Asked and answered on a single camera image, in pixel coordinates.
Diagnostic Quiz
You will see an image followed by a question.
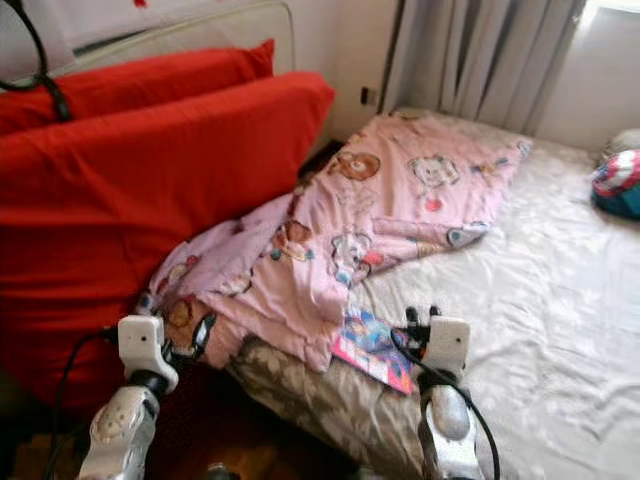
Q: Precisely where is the flat red cushion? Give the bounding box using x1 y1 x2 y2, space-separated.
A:
0 40 277 138

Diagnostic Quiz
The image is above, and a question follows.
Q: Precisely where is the large red wedge cushion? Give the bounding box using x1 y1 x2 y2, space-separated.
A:
0 70 337 423

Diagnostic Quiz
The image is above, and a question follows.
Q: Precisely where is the colourful picture book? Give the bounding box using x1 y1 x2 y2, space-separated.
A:
332 307 421 395

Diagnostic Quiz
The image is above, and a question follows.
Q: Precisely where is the grey pleated curtain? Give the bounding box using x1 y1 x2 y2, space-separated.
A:
380 0 587 132

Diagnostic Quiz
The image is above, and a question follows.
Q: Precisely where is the stars and stripes bolster pillow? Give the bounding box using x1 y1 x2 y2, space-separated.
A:
591 147 640 222

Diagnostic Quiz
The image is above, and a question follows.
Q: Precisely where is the white rounded headboard frame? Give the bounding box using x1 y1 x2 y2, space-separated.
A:
50 2 298 81

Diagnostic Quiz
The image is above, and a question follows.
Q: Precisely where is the bed with beige floral sheet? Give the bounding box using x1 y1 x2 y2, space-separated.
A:
228 106 640 480

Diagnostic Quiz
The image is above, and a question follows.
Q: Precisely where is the pink cartoon print blanket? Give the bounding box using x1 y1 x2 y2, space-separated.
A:
140 110 534 377

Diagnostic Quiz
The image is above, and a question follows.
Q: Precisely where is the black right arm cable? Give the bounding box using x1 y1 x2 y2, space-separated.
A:
390 330 502 480

